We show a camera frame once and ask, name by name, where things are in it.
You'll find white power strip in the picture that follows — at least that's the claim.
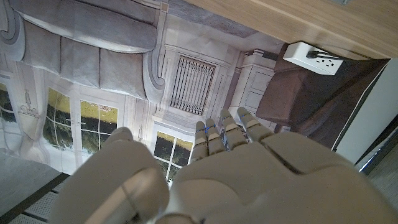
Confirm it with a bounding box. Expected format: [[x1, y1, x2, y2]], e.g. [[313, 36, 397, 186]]
[[282, 42, 345, 77]]

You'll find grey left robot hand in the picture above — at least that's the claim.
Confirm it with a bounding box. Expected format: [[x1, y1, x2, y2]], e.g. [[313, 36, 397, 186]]
[[49, 106, 398, 224]]

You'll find black plug with cable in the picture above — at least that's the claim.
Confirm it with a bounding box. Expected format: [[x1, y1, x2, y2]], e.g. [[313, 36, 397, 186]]
[[306, 50, 368, 62]]

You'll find printed living room backdrop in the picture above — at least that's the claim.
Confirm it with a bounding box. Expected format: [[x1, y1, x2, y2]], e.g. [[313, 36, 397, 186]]
[[0, 0, 391, 184]]

